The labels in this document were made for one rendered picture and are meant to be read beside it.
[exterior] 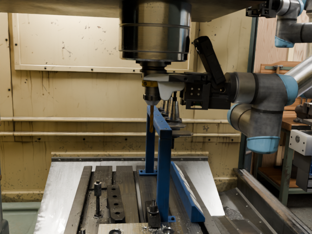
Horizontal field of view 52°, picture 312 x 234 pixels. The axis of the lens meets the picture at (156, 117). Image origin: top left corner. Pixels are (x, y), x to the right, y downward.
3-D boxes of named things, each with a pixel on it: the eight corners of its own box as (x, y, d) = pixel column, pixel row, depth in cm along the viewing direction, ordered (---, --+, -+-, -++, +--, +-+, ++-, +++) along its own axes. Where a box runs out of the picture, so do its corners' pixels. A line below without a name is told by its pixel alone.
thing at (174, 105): (167, 117, 120) (168, 99, 119) (178, 117, 120) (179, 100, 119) (168, 120, 116) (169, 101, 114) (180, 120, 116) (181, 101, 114)
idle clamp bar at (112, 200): (119, 199, 123) (119, 184, 121) (126, 237, 98) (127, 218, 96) (106, 200, 122) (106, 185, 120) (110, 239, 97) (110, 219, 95)
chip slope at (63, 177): (204, 197, 191) (208, 156, 186) (253, 278, 123) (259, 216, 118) (52, 200, 180) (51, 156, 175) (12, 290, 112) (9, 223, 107)
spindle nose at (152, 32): (124, 58, 80) (125, 9, 78) (188, 61, 79) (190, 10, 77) (111, 59, 65) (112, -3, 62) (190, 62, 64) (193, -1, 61)
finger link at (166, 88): (146, 101, 68) (185, 101, 71) (147, 73, 67) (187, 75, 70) (142, 99, 71) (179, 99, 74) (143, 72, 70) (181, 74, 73)
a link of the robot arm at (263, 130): (263, 143, 87) (268, 103, 85) (284, 156, 76) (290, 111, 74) (236, 142, 86) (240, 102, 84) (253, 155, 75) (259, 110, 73)
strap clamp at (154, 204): (154, 231, 102) (156, 188, 99) (159, 257, 89) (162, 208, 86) (144, 232, 101) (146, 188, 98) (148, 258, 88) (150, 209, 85)
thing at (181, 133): (191, 132, 105) (191, 130, 105) (194, 136, 100) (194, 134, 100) (170, 132, 104) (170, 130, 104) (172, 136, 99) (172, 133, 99)
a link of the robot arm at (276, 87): (297, 112, 74) (303, 75, 73) (253, 110, 73) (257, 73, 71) (281, 106, 82) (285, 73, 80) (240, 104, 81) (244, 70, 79)
